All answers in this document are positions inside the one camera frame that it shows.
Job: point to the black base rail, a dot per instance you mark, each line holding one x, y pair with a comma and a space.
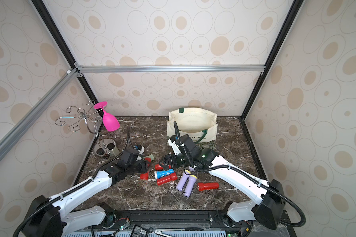
182, 220

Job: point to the red flashlight below blue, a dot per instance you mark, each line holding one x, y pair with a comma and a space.
166, 179

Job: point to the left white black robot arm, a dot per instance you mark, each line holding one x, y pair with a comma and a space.
55, 216

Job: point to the cream green tote bag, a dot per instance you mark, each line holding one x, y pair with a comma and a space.
200, 124

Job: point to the pink plastic wine glass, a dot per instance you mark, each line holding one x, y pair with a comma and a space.
110, 122

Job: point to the silver wire glass rack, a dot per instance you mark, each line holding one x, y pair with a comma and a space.
86, 120

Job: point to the purple flashlight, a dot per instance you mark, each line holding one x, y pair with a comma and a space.
182, 181
190, 184

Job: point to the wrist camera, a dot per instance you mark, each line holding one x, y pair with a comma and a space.
139, 148
172, 142

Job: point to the red flashlight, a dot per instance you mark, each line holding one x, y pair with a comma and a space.
158, 167
166, 179
144, 174
208, 186

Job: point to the pale green flashlight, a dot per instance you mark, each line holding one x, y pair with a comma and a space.
150, 156

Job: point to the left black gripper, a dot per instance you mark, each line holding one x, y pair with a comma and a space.
144, 167

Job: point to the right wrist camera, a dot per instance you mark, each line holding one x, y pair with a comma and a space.
172, 142

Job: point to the purple flashlight lower left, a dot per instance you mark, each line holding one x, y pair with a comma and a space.
182, 181

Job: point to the horizontal aluminium back bar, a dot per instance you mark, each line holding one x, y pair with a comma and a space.
171, 69

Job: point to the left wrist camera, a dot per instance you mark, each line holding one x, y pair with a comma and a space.
139, 148

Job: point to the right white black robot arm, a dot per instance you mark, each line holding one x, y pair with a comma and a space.
267, 200

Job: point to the purple flashlight lower right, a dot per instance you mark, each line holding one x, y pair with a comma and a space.
190, 184

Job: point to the aluminium left side bar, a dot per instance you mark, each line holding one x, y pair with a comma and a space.
29, 119

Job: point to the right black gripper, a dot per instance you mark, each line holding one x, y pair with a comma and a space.
172, 160

